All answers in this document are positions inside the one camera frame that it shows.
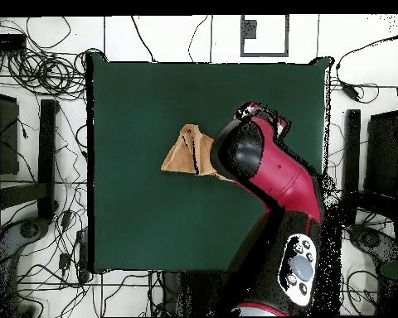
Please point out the tan terry towel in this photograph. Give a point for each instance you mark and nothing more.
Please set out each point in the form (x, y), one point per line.
(182, 159)

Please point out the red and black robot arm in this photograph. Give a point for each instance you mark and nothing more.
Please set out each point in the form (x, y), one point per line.
(278, 172)

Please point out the flat black box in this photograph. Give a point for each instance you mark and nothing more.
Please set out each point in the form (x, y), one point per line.
(6, 42)

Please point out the black power adapter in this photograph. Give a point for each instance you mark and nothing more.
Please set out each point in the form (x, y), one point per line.
(351, 92)

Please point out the black cabinet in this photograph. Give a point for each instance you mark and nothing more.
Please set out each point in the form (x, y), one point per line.
(5, 139)
(383, 155)

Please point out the dark green tablecloth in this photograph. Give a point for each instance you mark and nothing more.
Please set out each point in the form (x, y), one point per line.
(136, 215)

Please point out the grey stand base black knob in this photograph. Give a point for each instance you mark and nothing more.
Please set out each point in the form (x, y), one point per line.
(384, 246)
(6, 241)

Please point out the black power strip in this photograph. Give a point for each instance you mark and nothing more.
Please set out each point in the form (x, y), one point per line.
(83, 255)

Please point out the small black adapter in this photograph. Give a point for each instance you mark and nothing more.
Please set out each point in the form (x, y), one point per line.
(64, 261)

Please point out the grey rectangular frame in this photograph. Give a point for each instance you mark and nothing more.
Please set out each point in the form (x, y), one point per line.
(264, 54)

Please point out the black stand frame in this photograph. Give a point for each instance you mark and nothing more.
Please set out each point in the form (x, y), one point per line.
(47, 159)
(353, 149)

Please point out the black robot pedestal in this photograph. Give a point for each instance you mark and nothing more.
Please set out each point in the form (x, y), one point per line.
(199, 294)

